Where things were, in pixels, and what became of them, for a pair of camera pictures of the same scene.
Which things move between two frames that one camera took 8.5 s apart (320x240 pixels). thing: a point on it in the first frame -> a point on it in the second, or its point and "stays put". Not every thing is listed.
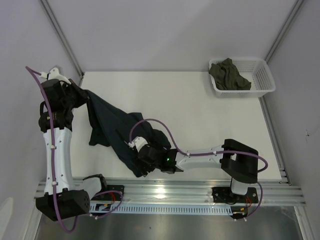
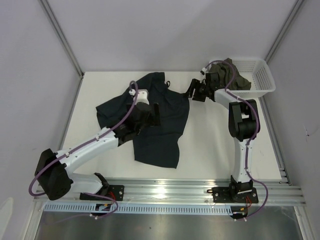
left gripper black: (82, 94) -> (156, 114)
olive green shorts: (227, 77) stays put
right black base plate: (225, 195) stays put
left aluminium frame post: (63, 37) stays put
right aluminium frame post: (297, 6) stays put
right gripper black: (140, 163) -> (196, 83)
